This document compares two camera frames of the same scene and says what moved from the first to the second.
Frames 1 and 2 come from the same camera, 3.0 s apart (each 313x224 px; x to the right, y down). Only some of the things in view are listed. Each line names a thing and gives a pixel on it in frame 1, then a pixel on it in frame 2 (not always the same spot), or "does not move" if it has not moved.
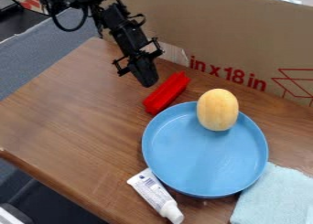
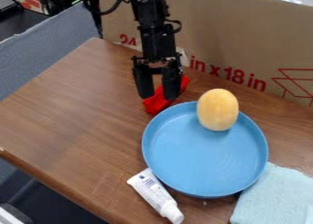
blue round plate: (198, 161) does not move
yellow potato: (217, 110) does not move
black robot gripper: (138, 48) -> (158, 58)
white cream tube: (146, 183) does not move
